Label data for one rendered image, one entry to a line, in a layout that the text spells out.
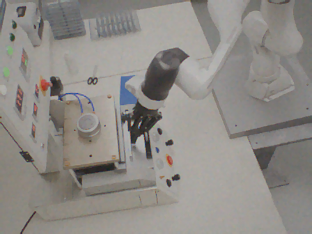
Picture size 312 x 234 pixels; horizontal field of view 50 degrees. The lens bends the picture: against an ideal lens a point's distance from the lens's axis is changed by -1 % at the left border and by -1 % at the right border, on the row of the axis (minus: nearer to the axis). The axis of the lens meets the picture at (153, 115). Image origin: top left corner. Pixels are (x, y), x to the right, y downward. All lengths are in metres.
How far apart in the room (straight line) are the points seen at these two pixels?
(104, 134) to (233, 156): 0.61
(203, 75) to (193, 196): 0.59
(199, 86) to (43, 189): 0.69
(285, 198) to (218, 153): 0.90
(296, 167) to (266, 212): 1.03
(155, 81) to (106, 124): 0.30
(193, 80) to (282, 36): 0.46
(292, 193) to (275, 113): 0.85
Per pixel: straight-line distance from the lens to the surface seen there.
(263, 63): 1.47
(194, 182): 1.43
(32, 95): 1.06
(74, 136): 1.17
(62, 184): 1.30
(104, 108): 1.21
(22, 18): 1.95
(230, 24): 1.01
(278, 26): 1.31
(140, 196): 1.29
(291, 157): 2.45
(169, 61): 0.94
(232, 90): 1.64
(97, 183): 1.19
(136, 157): 1.24
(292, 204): 2.30
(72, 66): 1.81
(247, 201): 1.42
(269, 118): 1.57
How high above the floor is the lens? 2.06
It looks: 55 degrees down
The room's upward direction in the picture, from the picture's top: 7 degrees counter-clockwise
